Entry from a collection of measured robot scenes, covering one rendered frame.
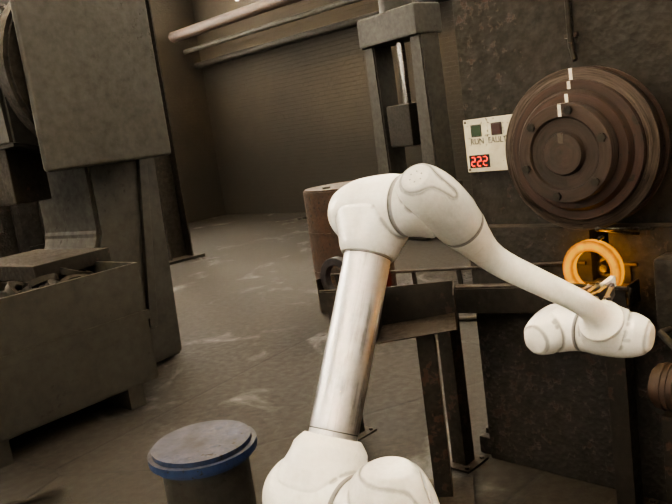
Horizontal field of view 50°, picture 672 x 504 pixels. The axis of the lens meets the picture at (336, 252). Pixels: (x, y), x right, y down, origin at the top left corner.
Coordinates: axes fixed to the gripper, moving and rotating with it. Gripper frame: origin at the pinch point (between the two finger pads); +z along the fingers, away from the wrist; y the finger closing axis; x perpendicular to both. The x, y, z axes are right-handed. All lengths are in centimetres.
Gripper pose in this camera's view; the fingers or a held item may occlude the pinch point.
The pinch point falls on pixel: (608, 284)
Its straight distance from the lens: 215.0
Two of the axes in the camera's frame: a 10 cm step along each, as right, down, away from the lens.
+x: -2.0, -9.5, -2.2
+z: 6.8, -3.0, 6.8
